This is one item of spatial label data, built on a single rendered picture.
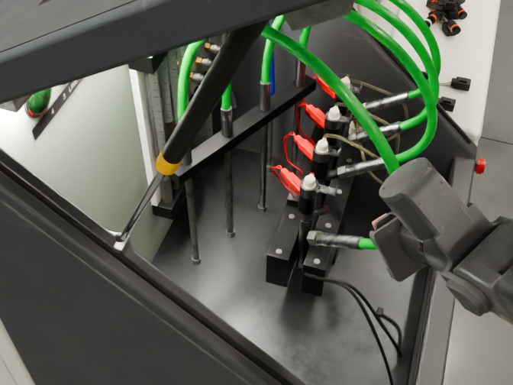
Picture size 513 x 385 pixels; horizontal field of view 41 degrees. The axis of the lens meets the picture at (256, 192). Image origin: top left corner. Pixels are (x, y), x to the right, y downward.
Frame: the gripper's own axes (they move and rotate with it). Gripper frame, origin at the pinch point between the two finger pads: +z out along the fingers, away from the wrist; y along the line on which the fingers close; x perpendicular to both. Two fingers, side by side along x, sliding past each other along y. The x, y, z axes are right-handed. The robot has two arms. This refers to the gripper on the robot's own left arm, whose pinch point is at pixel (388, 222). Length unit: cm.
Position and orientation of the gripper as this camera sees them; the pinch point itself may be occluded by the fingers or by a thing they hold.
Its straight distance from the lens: 85.3
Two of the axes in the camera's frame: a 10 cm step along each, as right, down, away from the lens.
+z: -2.3, -1.1, 9.7
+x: 4.8, 8.5, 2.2
